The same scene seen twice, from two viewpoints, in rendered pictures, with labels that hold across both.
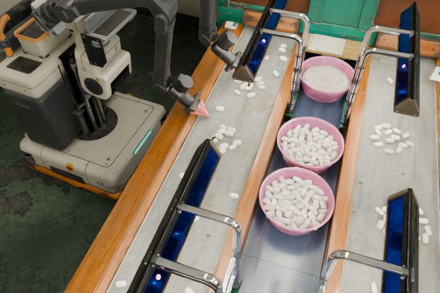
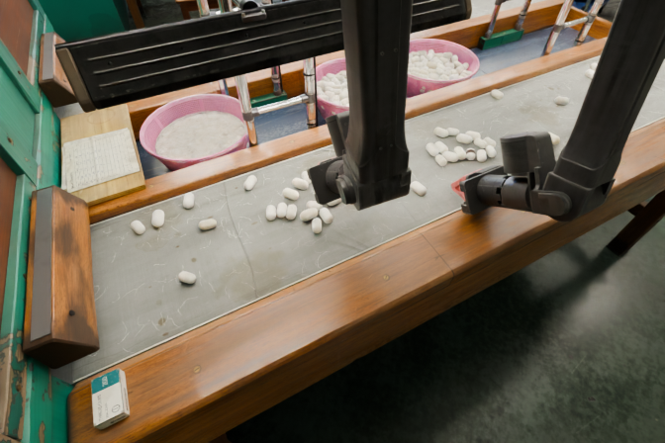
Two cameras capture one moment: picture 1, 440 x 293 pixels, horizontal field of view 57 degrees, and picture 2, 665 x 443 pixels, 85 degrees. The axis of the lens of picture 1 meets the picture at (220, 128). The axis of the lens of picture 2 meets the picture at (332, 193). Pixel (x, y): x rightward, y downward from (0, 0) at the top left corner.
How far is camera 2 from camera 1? 1.91 m
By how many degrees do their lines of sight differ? 78
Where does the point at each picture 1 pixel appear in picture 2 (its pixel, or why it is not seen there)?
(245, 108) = not seen: hidden behind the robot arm
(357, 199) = not seen: hidden behind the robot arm
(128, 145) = not seen: outside the picture
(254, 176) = (460, 89)
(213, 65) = (333, 283)
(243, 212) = (502, 75)
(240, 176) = (469, 107)
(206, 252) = (560, 81)
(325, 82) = (209, 132)
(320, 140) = (336, 85)
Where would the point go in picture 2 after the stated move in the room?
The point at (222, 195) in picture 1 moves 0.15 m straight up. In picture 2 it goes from (509, 105) to (530, 51)
